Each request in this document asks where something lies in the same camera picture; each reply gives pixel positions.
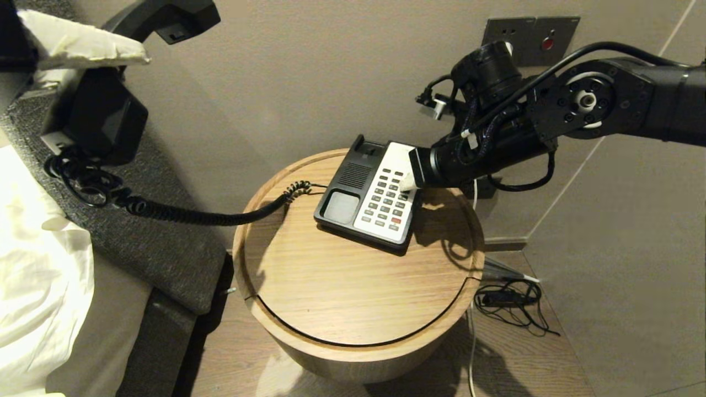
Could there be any black telephone handset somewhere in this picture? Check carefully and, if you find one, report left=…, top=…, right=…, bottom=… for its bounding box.
left=65, top=0, right=222, bottom=167

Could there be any black phone base white keypad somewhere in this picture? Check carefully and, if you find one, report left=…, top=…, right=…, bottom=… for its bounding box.
left=313, top=134, right=424, bottom=256

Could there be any white pillow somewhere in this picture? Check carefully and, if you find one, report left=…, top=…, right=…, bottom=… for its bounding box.
left=0, top=144, right=98, bottom=397

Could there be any round wooden side table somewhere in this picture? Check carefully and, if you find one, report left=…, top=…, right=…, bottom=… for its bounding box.
left=232, top=148, right=486, bottom=384

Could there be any dark panel with red button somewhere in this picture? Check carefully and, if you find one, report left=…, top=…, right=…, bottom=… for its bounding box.
left=532, top=16, right=581, bottom=67

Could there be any grey fabric headboard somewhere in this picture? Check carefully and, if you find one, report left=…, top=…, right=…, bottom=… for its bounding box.
left=0, top=0, right=228, bottom=397

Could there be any beige bed sheet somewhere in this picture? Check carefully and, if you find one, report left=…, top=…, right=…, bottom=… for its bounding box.
left=46, top=251, right=154, bottom=397

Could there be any small dark wall socket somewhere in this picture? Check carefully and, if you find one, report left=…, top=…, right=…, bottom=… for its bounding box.
left=463, top=176, right=502, bottom=201

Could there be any thin black looped right cable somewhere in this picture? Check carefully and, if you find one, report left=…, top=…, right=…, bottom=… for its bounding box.
left=487, top=150, right=556, bottom=193

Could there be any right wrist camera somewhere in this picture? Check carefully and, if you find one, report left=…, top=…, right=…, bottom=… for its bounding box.
left=416, top=90, right=456, bottom=122

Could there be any black cable bundle with adapter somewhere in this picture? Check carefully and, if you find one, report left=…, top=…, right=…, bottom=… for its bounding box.
left=472, top=279, right=561, bottom=339

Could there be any black coiled phone cord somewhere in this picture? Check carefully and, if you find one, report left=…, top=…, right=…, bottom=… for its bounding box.
left=43, top=146, right=329, bottom=227

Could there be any white power cable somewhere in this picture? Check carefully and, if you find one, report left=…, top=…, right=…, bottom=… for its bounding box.
left=467, top=178, right=479, bottom=397

